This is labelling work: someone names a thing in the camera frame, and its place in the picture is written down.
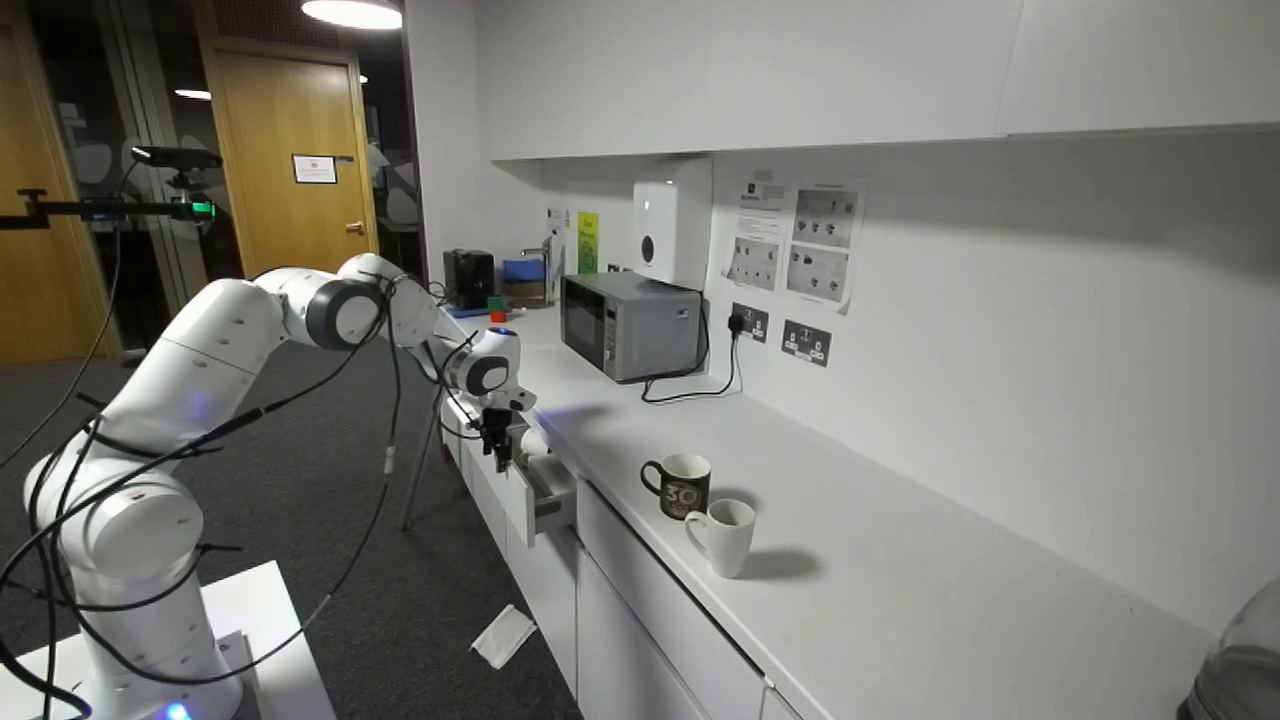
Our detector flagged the black printed mug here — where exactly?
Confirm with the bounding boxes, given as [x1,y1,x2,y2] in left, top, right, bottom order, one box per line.
[635,453,716,523]

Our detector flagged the white robot base platform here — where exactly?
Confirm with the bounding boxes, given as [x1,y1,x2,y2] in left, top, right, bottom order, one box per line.
[0,555,342,720]

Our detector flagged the round ceiling lamp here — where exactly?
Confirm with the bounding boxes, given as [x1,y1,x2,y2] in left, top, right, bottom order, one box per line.
[295,0,409,37]

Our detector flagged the white upper wall cabinets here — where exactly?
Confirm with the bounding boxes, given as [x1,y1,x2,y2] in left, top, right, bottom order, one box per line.
[477,0,1280,170]

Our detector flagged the blue box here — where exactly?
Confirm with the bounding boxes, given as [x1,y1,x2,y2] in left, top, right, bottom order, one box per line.
[500,257,554,308]

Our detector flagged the wooden door with sign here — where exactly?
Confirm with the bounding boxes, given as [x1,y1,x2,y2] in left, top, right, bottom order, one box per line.
[195,37,379,285]

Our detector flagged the white lower cabinet unit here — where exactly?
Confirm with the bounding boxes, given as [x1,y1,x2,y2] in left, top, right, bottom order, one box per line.
[452,431,807,720]

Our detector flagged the green wall sign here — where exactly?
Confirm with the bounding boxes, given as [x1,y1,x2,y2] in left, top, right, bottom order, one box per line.
[571,213,605,281]

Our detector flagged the double wall socket with plug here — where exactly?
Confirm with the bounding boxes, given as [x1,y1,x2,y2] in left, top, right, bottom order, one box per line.
[726,301,771,347]

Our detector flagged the white paper towel dispenser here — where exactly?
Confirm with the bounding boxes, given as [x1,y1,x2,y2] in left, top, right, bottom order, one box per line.
[629,176,683,288]

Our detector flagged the silver microwave oven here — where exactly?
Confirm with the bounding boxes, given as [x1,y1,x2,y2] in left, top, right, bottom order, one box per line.
[556,274,713,388]

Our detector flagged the white paper sheet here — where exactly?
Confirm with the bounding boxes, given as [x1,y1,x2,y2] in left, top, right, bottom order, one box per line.
[469,600,541,673]

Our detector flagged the black countertop appliance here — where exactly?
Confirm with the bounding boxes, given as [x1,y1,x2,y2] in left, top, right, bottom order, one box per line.
[441,248,500,318]

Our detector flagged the plain white mug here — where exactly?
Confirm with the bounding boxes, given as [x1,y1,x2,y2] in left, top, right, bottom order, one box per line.
[679,498,760,579]

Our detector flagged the black microwave power cable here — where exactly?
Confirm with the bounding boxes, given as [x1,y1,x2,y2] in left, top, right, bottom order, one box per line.
[635,318,748,409]

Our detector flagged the empty double wall socket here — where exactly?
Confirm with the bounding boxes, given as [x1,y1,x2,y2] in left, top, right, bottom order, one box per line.
[777,318,835,371]

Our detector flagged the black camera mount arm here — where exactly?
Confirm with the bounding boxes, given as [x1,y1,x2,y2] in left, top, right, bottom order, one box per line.
[0,183,224,232]

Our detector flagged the black stereo camera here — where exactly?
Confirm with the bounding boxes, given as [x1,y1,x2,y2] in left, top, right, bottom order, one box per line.
[129,142,228,176]

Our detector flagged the plain wooden door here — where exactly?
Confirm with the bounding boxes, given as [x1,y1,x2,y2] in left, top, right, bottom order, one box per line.
[0,0,129,371]

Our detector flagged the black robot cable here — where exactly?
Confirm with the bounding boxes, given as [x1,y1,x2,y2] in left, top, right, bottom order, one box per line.
[0,296,409,713]

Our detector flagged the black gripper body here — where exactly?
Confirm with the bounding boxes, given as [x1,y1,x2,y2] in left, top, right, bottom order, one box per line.
[477,400,530,456]

